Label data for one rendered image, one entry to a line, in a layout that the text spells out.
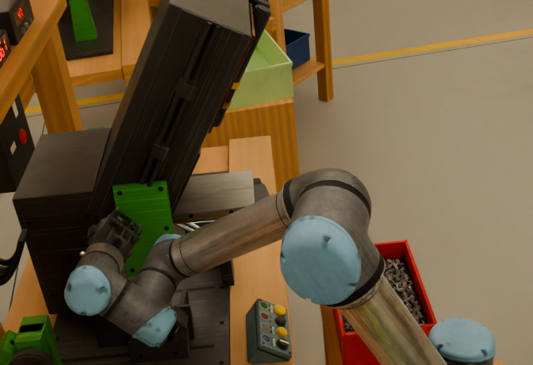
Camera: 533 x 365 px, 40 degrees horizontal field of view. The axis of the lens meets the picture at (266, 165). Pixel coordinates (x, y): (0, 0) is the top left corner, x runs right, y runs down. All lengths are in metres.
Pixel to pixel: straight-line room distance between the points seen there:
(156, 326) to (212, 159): 1.18
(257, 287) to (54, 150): 0.59
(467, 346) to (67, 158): 1.00
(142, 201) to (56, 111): 0.84
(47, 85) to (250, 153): 0.66
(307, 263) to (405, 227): 2.49
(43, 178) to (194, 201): 0.35
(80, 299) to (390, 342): 0.50
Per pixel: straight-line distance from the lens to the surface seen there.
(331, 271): 1.04
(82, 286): 1.26
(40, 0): 1.95
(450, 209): 3.64
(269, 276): 1.86
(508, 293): 3.20
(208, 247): 1.29
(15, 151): 1.52
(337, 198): 1.08
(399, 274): 1.87
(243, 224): 1.25
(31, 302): 1.99
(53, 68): 2.31
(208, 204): 1.73
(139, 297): 1.29
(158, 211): 1.59
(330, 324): 1.86
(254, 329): 1.67
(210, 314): 1.78
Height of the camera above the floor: 2.08
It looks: 31 degrees down
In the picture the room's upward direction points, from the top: 6 degrees counter-clockwise
